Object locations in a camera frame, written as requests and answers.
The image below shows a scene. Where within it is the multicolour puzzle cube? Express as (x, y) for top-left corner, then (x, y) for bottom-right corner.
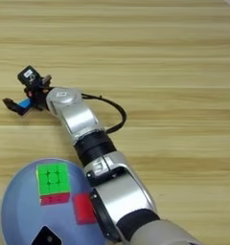
(35, 162), (72, 207)

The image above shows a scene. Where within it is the black and white cube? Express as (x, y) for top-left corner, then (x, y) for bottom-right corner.
(30, 225), (63, 245)

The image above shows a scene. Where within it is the blue round plate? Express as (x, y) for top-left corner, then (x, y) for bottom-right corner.
(0, 158), (109, 245)

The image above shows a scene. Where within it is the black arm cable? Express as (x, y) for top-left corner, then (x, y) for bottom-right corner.
(80, 93), (127, 135)

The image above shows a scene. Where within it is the blue rectangular block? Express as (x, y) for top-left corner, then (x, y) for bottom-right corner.
(17, 98), (33, 109)

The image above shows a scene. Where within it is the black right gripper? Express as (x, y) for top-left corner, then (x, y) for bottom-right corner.
(2, 74), (54, 117)

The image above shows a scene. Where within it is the black box with white label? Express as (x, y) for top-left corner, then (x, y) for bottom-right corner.
(16, 64), (42, 87)

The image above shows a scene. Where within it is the red cube block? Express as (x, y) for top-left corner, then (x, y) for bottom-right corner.
(72, 191), (99, 226)

